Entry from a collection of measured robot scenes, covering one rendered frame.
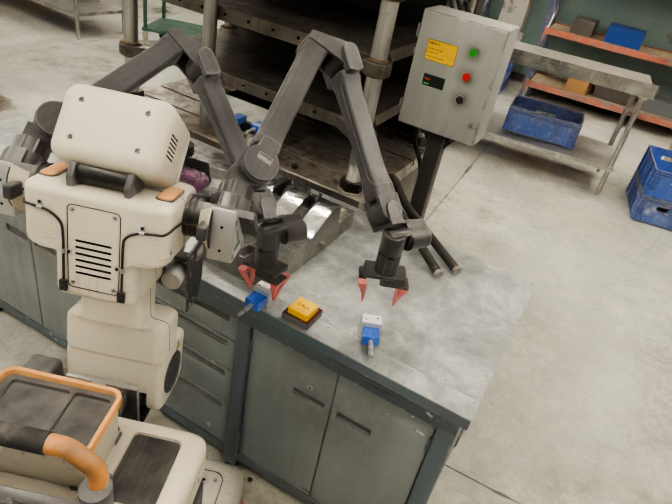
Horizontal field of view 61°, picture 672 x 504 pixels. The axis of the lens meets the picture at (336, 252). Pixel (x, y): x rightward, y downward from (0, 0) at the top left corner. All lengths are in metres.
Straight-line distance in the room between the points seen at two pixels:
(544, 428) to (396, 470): 1.10
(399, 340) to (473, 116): 0.90
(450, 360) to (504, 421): 1.12
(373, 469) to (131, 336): 0.82
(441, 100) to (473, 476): 1.40
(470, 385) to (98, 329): 0.88
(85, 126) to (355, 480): 1.25
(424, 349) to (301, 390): 0.40
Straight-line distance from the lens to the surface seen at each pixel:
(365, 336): 1.44
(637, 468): 2.77
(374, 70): 2.01
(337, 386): 1.62
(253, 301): 1.49
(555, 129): 5.11
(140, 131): 1.09
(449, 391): 1.44
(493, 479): 2.40
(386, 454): 1.69
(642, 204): 4.88
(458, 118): 2.09
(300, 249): 1.65
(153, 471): 1.18
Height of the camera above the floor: 1.78
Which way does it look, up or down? 33 degrees down
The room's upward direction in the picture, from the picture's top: 12 degrees clockwise
